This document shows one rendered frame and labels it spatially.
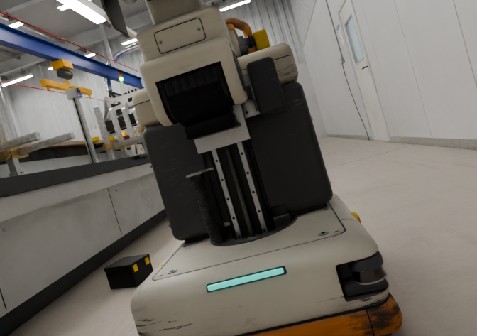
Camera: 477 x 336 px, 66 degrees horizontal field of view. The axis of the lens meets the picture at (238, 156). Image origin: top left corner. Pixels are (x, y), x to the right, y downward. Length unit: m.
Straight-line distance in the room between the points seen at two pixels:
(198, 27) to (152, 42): 0.12
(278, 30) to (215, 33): 11.21
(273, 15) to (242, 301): 11.61
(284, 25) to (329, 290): 11.50
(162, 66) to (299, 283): 0.59
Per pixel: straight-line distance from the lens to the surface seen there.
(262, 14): 12.32
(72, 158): 2.84
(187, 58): 0.89
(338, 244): 0.88
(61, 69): 8.38
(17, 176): 1.97
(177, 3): 1.00
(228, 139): 1.06
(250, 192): 1.12
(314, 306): 0.91
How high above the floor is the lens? 0.55
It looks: 2 degrees down
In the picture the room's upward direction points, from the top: 16 degrees counter-clockwise
